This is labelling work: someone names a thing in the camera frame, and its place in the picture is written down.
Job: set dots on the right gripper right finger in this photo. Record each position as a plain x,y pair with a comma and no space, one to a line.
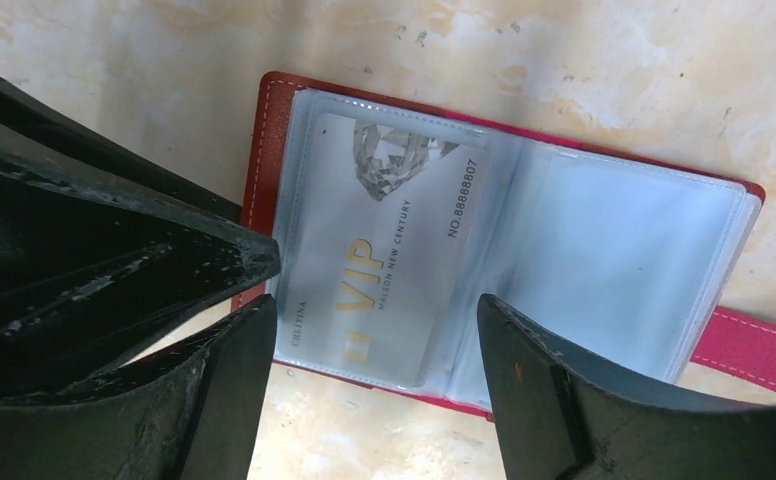
564,412

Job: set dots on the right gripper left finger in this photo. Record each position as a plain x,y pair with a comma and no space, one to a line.
188,411

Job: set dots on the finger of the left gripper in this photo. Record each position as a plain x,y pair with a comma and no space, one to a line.
94,268
35,120

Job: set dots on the red leather card holder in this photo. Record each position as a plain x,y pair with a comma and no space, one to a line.
623,255

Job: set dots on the white credit card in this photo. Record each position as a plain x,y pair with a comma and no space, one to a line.
384,209

